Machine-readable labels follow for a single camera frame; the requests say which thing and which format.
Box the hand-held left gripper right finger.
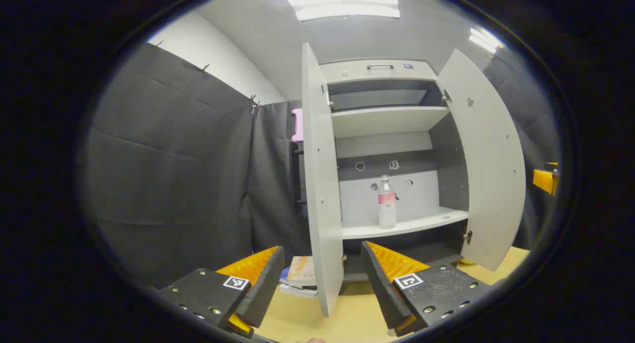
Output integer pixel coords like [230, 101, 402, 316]
[361, 241, 497, 338]

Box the white book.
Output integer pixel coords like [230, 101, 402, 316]
[279, 282, 319, 299]

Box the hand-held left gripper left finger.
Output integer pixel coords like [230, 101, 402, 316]
[158, 245, 286, 340]

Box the clear bottle with pink label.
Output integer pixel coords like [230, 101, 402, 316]
[378, 174, 397, 229]

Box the grey cabinet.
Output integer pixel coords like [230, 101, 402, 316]
[317, 59, 472, 284]

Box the ceiling light panel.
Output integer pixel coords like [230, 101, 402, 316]
[288, 0, 400, 22]
[469, 27, 504, 54]

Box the beige book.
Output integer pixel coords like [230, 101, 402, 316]
[287, 256, 317, 287]

